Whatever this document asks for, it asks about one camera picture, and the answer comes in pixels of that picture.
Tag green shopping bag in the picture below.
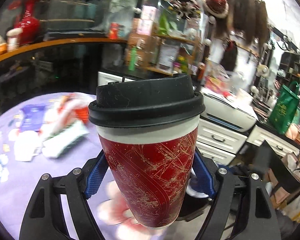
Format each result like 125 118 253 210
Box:
268 81 300 134

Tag white face mask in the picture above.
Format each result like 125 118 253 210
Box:
13 131 42 162

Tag red vase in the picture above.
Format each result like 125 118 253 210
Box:
14 0 40 46

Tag white printer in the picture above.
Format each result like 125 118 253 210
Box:
200 87 258 132

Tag purple wet wipes pack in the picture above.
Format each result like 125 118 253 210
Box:
19 105 46 132

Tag red paper coffee cup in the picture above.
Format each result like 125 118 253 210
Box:
89 74 205 229

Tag lavender floral tablecloth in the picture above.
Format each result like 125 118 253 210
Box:
0 91 166 240

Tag white drawer cabinet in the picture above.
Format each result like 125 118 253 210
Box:
97 71 300 167

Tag green water bottle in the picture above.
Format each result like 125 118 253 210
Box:
128 47 138 71

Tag red santa hat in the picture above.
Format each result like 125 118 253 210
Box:
202 0 229 19

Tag white orange drink bottle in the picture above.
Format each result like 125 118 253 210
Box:
42 120 89 158

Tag wooden shelf rack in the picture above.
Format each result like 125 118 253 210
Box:
125 0 207 75

